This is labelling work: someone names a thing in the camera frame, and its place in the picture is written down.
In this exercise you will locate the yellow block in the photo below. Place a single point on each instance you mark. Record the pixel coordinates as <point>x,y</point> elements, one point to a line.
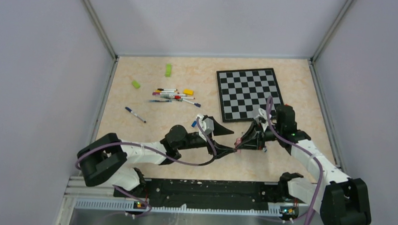
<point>188,92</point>

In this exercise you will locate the blue thin pen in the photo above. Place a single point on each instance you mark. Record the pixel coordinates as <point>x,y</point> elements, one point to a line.
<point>160,101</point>

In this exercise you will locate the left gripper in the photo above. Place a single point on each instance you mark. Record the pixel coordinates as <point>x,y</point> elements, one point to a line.
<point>219,150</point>

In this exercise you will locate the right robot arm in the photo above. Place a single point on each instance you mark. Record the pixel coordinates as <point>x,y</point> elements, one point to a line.
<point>336,197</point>

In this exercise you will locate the green block near wall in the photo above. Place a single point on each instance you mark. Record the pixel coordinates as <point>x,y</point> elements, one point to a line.
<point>135,84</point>

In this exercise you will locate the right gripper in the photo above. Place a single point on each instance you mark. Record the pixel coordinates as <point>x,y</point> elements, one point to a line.
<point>254,138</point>

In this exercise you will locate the pink highlighter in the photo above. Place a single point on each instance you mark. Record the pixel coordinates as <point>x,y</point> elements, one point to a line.
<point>238,144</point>

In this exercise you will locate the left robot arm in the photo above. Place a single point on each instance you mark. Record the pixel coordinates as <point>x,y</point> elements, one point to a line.
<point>110,160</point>

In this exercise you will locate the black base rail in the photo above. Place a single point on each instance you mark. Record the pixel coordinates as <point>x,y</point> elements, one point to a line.
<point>213,194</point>

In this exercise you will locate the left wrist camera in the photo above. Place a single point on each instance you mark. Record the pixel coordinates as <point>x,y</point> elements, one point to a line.
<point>205,125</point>

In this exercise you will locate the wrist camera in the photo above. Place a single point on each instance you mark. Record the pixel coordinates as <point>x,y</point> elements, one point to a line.
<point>260,115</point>
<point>205,125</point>

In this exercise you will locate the aluminium frame rail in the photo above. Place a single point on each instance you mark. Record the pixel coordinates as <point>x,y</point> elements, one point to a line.
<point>105,197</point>

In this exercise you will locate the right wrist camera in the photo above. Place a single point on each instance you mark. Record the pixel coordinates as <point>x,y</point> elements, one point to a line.
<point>260,115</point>

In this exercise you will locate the black capped marker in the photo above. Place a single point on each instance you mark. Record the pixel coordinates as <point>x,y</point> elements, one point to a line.
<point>167,90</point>

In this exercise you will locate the green block far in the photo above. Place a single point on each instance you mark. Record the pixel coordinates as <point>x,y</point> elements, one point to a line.
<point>168,70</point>

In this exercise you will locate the black white chessboard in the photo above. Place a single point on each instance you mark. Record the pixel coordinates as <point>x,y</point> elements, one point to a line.
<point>242,91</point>

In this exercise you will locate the dark blue marker left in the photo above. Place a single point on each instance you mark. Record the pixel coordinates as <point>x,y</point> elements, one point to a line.
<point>135,114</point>

